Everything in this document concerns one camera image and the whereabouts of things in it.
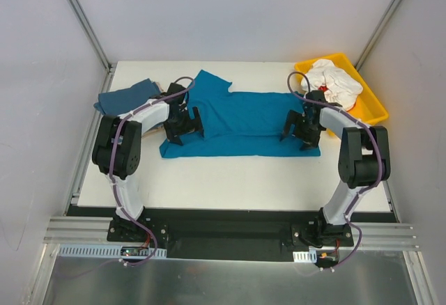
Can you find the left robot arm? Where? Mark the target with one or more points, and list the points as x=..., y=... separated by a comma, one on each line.
x=117, y=151

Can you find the right white cable duct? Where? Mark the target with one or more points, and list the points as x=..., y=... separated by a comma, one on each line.
x=309, y=256

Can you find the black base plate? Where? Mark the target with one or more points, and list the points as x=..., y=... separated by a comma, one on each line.
x=271, y=236

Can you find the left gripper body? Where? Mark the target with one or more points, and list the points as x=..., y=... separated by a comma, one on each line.
x=185, y=127

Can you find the right aluminium frame post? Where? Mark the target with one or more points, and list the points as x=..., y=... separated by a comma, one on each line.
x=378, y=32

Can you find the white t-shirt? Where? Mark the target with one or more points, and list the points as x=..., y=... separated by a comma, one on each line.
x=325, y=73

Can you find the orange garment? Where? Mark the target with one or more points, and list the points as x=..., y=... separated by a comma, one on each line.
x=343, y=98

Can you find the yellow plastic bin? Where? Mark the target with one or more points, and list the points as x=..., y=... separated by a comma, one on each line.
x=367, y=108

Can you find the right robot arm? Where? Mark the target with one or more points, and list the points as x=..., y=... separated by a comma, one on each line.
x=364, y=162

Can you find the folded dark blue t-shirt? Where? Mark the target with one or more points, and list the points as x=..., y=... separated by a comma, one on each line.
x=121, y=101

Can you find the white cable duct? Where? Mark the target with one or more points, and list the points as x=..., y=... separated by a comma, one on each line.
x=109, y=251
x=309, y=256

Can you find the teal t-shirt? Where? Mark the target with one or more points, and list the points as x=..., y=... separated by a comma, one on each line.
x=237, y=123

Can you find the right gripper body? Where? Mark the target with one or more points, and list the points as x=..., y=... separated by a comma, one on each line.
x=301, y=129

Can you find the left white cable duct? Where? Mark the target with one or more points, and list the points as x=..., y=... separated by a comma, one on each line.
x=109, y=251

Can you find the aluminium frame post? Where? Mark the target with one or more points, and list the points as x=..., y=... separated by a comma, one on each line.
x=86, y=27
x=378, y=32

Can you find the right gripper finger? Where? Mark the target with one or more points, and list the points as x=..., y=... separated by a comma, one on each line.
x=310, y=142
x=292, y=125

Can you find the left aluminium frame post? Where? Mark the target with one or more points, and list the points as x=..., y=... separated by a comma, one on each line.
x=86, y=27

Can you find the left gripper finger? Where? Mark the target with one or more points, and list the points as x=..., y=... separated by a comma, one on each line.
x=173, y=137
x=197, y=123

